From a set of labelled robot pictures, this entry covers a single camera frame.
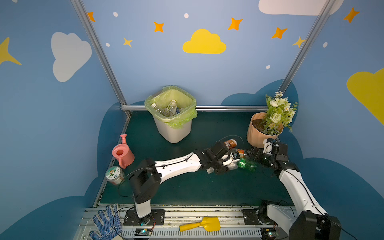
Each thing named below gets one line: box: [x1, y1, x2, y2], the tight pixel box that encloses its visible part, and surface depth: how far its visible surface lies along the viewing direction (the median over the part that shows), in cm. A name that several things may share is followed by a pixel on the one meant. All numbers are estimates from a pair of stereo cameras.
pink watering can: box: [112, 134, 135, 170], surface depth 88 cm
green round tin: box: [105, 166, 125, 186], surface depth 82 cm
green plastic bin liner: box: [144, 85, 198, 130], surface depth 93 cm
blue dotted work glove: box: [89, 204, 122, 240], surface depth 73 cm
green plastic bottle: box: [237, 157, 257, 172], surface depth 90 cm
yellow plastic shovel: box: [179, 216, 221, 232], surface depth 73 cm
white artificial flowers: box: [260, 91, 299, 136], surface depth 88 cm
